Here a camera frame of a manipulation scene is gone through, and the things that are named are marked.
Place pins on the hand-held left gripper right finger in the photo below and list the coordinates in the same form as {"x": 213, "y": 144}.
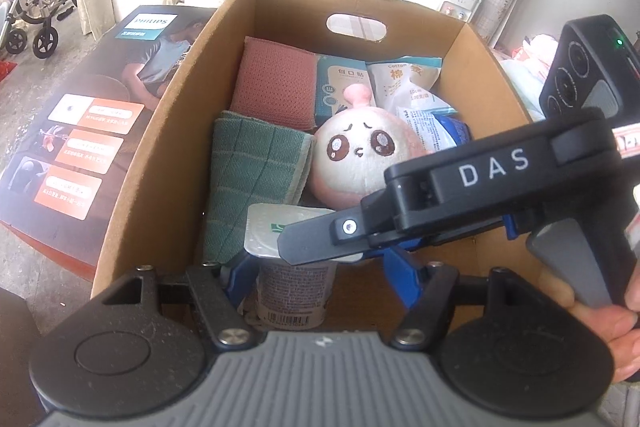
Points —
{"x": 402, "y": 279}

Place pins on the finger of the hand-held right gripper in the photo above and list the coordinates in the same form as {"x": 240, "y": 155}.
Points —
{"x": 450, "y": 241}
{"x": 320, "y": 239}

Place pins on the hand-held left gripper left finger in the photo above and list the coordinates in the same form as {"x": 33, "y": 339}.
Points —
{"x": 235, "y": 287}

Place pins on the yogurt cup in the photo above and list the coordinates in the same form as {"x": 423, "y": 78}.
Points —
{"x": 295, "y": 292}

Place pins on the blue white soft packet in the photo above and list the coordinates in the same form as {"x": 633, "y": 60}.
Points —
{"x": 435, "y": 129}

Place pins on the pink plush toy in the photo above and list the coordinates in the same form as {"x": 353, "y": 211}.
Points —
{"x": 360, "y": 157}

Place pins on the teal checked cloth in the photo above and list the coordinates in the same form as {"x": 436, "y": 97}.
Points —
{"x": 250, "y": 177}

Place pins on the cotton swab bag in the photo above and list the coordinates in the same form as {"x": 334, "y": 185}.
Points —
{"x": 400, "y": 82}

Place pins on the blue band-aid box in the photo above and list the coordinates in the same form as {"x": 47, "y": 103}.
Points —
{"x": 332, "y": 82}

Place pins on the pink mesh sponge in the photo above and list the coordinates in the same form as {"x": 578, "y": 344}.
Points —
{"x": 275, "y": 82}

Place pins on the cardboard box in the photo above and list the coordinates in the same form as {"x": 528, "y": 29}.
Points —
{"x": 200, "y": 72}

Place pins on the person's right hand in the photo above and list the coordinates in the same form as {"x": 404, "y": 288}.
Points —
{"x": 625, "y": 337}

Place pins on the large knotted white plastic bag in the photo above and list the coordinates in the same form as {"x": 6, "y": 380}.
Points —
{"x": 520, "y": 82}

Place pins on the red wet wipes pack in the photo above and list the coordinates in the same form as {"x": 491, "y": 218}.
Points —
{"x": 537, "y": 52}

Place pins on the dark printed appliance box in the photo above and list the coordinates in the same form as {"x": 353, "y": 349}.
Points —
{"x": 90, "y": 107}

